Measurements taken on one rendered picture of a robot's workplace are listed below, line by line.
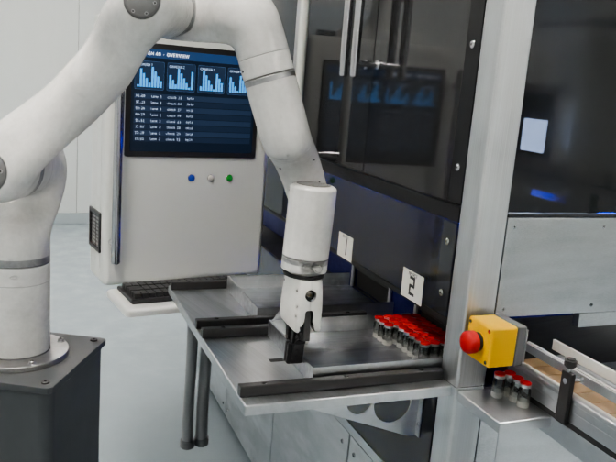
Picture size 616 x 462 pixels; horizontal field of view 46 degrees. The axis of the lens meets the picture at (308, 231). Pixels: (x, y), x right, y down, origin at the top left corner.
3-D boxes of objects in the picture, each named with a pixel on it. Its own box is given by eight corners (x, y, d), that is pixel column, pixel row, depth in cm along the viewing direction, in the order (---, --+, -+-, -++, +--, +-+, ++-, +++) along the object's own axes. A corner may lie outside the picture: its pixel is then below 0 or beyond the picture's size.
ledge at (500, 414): (519, 393, 139) (520, 384, 138) (564, 424, 127) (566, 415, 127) (456, 400, 134) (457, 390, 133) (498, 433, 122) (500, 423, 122)
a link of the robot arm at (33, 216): (-32, 264, 130) (-35, 131, 125) (16, 242, 148) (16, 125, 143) (33, 270, 129) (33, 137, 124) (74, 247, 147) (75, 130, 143)
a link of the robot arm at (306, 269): (336, 263, 128) (335, 279, 129) (318, 250, 136) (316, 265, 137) (291, 262, 125) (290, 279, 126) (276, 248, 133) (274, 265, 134)
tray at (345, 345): (408, 326, 166) (410, 313, 166) (472, 371, 143) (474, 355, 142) (267, 335, 154) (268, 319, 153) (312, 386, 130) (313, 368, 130)
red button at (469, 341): (474, 347, 129) (477, 326, 128) (487, 356, 125) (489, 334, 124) (455, 348, 127) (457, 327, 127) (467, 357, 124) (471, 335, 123)
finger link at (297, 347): (311, 334, 131) (306, 368, 133) (304, 327, 134) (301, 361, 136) (294, 335, 130) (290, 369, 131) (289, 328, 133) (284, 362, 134)
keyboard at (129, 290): (247, 279, 222) (247, 271, 221) (268, 292, 210) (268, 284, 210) (116, 290, 202) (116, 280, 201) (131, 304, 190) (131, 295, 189)
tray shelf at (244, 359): (340, 286, 202) (340, 280, 202) (486, 391, 138) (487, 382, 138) (168, 291, 184) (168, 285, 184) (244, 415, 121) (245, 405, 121)
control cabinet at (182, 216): (236, 259, 245) (251, 19, 229) (262, 275, 229) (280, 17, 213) (84, 269, 220) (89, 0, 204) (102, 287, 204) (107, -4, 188)
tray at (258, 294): (348, 284, 197) (349, 272, 196) (392, 315, 174) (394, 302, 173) (226, 289, 185) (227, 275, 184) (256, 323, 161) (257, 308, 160)
